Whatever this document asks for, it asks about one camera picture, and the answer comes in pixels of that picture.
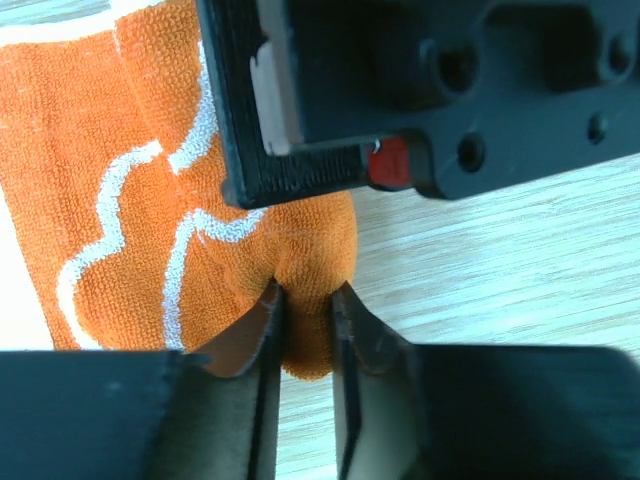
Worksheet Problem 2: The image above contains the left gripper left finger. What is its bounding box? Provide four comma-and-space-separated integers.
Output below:
1, 282, 285, 479

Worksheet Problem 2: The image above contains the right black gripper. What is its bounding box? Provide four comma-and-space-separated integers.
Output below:
196, 1, 639, 209

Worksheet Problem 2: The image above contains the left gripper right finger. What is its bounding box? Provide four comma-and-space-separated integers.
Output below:
331, 285, 639, 479

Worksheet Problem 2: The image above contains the white orange flower towel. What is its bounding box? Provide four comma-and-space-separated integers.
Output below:
1, 1, 357, 380

